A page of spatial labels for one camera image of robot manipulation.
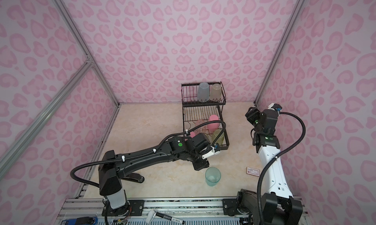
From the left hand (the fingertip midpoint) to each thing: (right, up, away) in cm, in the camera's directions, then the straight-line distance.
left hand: (208, 159), depth 73 cm
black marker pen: (-26, -24, -4) cm, 36 cm away
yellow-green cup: (+7, +37, +20) cm, 43 cm away
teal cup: (-1, +35, +17) cm, 39 cm away
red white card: (+27, -10, +11) cm, 31 cm away
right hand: (+24, +25, +3) cm, 35 cm away
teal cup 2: (+4, -12, +10) cm, 16 cm away
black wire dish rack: (-1, +24, +38) cm, 45 cm away
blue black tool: (-57, -26, -6) cm, 63 cm away
